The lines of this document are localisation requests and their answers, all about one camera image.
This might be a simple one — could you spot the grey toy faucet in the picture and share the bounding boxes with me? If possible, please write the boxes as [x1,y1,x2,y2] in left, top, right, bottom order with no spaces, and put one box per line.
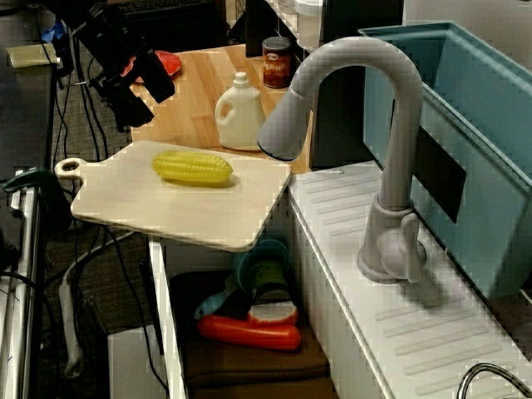
[256,36,429,285]

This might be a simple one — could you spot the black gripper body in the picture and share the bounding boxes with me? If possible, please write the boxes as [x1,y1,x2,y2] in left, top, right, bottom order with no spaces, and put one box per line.
[88,23,150,106]

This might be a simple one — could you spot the teal plastic bin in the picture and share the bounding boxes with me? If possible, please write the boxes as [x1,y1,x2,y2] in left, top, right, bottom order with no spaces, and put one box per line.
[357,21,532,300]

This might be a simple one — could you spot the orange toy hot dog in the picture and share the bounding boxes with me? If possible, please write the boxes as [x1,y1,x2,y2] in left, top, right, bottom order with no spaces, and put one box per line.
[197,314,303,352]

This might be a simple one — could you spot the yellow toy corn cob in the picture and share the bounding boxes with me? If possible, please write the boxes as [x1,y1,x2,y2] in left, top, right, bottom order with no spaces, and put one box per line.
[151,150,234,188]

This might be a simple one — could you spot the teal toy cup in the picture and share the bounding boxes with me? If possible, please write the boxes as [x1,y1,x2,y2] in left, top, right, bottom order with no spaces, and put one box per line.
[231,239,292,294]

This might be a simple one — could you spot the toy bread slice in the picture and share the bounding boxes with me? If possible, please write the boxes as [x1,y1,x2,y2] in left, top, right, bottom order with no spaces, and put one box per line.
[248,302,299,327]

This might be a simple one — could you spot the white toy detergent bottle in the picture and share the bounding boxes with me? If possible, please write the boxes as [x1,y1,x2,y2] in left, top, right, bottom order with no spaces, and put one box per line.
[214,71,267,151]

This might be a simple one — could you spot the green toy cup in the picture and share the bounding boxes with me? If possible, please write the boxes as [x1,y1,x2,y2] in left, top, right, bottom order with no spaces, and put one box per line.
[250,259,291,294]

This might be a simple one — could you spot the pale wooden cutting board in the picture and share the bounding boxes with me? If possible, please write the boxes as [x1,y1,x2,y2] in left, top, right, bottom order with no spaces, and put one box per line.
[53,140,293,254]

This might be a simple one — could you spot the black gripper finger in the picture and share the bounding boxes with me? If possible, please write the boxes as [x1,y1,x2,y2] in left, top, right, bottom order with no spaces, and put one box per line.
[139,50,176,106]
[110,91,155,133]

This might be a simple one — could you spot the white box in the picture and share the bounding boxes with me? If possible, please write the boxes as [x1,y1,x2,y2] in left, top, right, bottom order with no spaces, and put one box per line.
[106,323,168,399]

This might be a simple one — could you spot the silver metal frame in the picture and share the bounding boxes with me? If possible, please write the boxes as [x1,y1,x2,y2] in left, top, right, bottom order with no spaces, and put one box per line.
[0,168,42,399]

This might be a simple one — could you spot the black desk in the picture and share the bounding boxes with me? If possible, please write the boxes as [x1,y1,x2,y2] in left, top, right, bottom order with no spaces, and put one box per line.
[0,62,57,180]

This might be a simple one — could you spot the metal wire handle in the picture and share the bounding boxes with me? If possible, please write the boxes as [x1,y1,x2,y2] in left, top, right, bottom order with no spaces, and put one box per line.
[456,362,532,399]

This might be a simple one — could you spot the green clamp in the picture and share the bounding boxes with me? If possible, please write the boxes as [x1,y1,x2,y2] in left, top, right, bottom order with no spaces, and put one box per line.
[2,165,72,236]

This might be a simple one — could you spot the clear jar white lid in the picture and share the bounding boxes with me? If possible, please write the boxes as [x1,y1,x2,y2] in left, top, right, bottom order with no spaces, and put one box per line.
[293,0,325,49]

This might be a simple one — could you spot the red plate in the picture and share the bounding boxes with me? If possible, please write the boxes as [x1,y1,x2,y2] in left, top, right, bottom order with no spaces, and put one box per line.
[120,49,183,86]

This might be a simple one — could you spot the red soup can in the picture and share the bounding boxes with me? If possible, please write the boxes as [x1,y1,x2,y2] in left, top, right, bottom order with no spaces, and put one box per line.
[261,36,294,90]

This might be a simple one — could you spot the yellow notepad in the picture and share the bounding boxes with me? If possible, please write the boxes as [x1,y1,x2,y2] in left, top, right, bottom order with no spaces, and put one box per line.
[5,42,60,70]

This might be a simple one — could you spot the white toy sink unit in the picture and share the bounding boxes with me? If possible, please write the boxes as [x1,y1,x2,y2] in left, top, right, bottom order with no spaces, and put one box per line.
[148,160,532,399]

